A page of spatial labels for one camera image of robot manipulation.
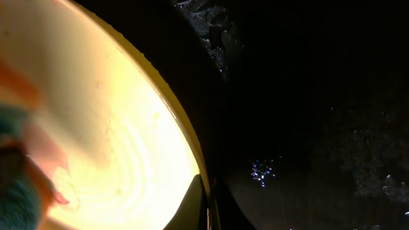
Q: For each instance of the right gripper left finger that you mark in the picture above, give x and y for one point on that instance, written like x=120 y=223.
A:
x=192 y=212

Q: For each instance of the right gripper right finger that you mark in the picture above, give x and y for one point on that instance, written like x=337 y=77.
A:
x=226 y=213

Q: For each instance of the yellow plate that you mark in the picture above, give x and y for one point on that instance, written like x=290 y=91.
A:
x=109 y=146

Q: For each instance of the green and yellow sponge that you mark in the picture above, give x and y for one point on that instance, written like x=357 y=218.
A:
x=20 y=201

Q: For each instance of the round black tray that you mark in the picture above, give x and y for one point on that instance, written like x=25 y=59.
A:
x=301 y=107

